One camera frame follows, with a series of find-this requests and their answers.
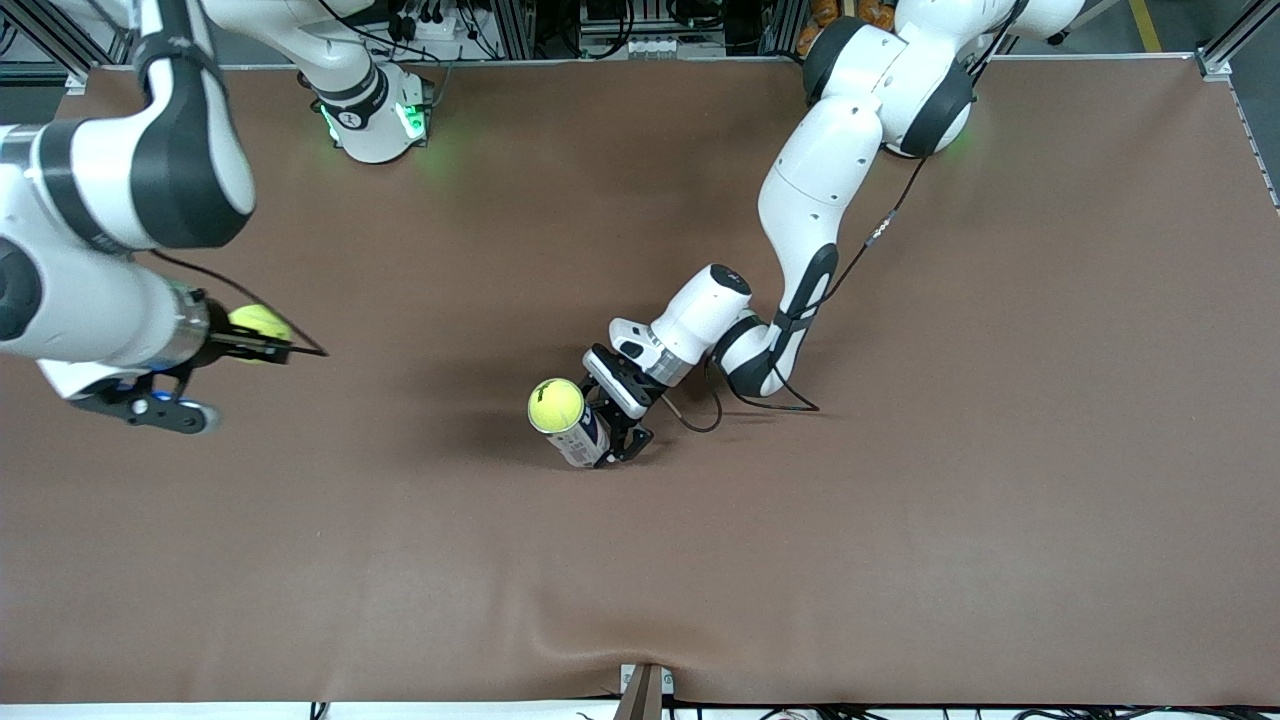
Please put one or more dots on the white power strip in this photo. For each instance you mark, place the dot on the white power strip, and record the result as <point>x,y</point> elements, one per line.
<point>430,28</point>

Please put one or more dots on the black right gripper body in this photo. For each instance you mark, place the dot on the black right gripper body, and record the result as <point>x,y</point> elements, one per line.
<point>222,343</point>

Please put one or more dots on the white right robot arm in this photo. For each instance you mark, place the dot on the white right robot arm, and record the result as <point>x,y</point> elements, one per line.
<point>100,170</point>

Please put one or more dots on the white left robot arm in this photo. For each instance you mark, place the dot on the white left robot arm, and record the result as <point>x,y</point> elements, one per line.
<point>820,180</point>

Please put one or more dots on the silver table edge bracket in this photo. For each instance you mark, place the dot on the silver table edge bracket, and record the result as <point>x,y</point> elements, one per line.
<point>645,690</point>

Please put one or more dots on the yellow tennis ball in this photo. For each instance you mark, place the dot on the yellow tennis ball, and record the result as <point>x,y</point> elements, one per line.
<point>556,405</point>
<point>258,320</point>

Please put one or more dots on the white connector block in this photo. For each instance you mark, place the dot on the white connector block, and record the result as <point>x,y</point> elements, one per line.
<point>655,46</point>

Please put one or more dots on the aluminium frame profile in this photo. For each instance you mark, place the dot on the aluminium frame profile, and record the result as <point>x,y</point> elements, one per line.
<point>75,78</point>
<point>1215,62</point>

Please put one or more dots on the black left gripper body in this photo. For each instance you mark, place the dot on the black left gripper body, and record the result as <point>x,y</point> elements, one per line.
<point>632,422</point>

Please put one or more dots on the orange bagged goods pile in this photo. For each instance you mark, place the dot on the orange bagged goods pile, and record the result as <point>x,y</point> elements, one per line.
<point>822,15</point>

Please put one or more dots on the brown table mat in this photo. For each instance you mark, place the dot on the brown table mat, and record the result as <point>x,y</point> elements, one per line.
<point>640,560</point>

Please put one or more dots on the white blue tennis ball can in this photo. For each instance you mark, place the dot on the white blue tennis ball can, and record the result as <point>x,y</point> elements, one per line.
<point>585,445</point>

